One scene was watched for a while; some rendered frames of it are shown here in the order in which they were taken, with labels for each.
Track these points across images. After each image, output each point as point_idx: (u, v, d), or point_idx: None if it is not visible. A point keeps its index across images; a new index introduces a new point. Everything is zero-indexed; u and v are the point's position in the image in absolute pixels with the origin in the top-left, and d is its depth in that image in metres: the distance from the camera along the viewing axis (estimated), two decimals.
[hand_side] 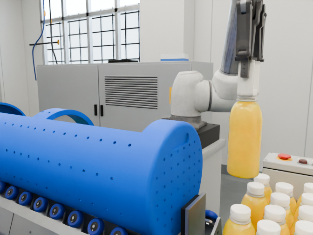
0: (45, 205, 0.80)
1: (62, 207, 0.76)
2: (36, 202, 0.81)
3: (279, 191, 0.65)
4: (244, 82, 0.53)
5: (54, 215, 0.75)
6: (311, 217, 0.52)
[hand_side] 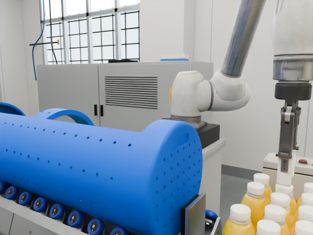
0: (45, 205, 0.80)
1: (62, 207, 0.76)
2: (36, 202, 0.81)
3: (279, 191, 0.65)
4: (283, 174, 0.62)
5: (54, 215, 0.75)
6: (311, 217, 0.52)
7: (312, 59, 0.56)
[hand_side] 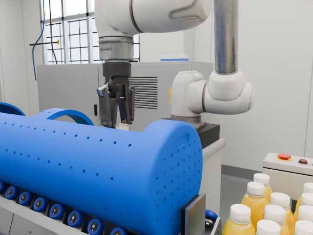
0: (45, 205, 0.80)
1: (62, 207, 0.76)
2: (36, 202, 0.81)
3: None
4: None
5: (54, 215, 0.75)
6: (311, 217, 0.52)
7: (119, 40, 0.66)
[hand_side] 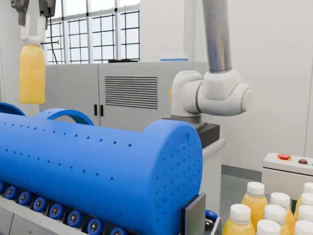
0: (45, 205, 0.80)
1: (62, 207, 0.76)
2: (36, 202, 0.81)
3: None
4: (23, 29, 0.71)
5: (54, 215, 0.75)
6: (311, 217, 0.52)
7: None
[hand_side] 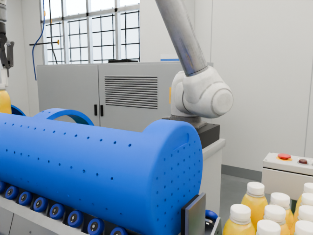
0: (45, 205, 0.80)
1: (62, 207, 0.76)
2: (36, 202, 0.81)
3: None
4: None
5: (54, 215, 0.75)
6: (311, 217, 0.52)
7: None
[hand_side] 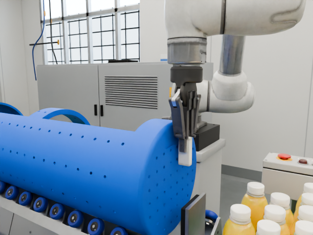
0: (46, 199, 0.81)
1: (59, 203, 0.77)
2: (35, 205, 0.80)
3: None
4: (186, 153, 0.67)
5: (57, 213, 0.75)
6: (311, 217, 0.52)
7: None
